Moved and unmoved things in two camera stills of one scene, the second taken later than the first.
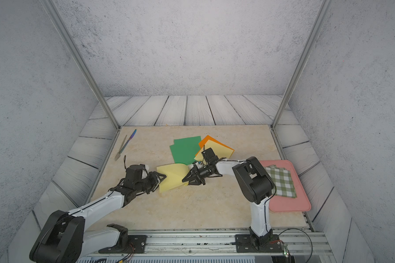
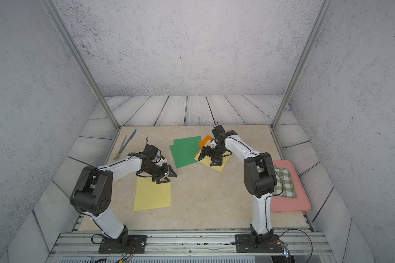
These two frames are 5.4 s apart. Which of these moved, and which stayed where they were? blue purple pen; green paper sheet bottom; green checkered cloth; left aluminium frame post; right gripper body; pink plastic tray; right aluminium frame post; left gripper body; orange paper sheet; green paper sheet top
Moved: right gripper body; left gripper body
Stayed: pink plastic tray; left aluminium frame post; blue purple pen; green paper sheet bottom; orange paper sheet; green checkered cloth; green paper sheet top; right aluminium frame post
